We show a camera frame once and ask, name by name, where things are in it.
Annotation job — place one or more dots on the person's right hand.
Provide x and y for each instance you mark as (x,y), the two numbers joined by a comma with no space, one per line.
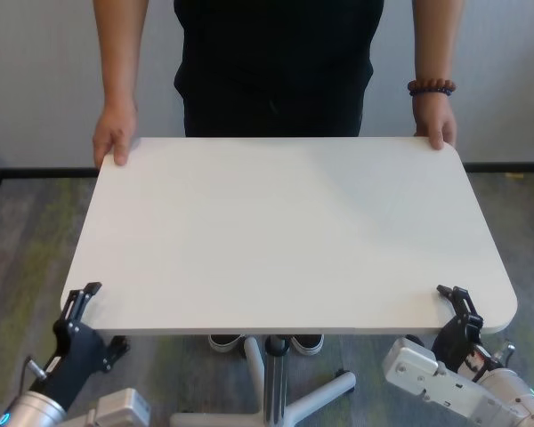
(115,124)

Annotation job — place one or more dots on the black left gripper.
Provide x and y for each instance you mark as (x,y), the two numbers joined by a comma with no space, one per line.
(78,351)

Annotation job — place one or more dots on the person's left hand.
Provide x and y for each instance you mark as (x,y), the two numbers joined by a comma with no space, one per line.
(434,115)

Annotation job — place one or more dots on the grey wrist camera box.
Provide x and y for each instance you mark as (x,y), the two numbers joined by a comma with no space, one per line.
(120,407)
(409,364)

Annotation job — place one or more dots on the person's left forearm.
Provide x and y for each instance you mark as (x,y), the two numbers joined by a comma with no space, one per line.
(431,40)

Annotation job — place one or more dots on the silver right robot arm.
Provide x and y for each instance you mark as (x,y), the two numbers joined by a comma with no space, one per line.
(516,391)

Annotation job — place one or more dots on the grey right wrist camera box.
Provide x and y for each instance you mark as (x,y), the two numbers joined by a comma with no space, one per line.
(409,364)

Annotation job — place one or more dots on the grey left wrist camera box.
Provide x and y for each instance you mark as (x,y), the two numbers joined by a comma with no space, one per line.
(120,407)

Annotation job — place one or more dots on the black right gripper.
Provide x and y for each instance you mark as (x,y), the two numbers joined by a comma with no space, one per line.
(458,342)

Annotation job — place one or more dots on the black white-soled sneaker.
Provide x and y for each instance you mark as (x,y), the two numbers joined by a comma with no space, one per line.
(307,344)
(224,343)

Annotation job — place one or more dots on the person in black clothes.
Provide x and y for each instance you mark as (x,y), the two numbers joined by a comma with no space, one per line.
(271,66)

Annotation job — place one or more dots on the black baseboard strip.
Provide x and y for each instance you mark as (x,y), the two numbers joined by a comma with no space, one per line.
(40,172)

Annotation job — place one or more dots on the white rolling table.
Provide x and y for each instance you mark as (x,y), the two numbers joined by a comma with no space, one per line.
(271,231)

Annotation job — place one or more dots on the person's right forearm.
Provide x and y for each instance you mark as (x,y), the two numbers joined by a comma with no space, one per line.
(124,49)

